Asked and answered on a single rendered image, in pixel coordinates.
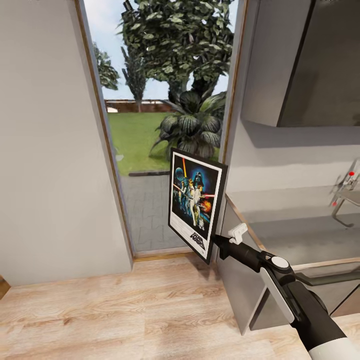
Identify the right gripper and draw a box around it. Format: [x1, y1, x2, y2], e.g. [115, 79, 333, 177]
[210, 234, 253, 265]

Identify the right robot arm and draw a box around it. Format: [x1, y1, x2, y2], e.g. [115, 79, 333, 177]
[210, 223, 360, 360]

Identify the poster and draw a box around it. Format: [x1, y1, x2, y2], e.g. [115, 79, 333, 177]
[168, 147, 228, 265]

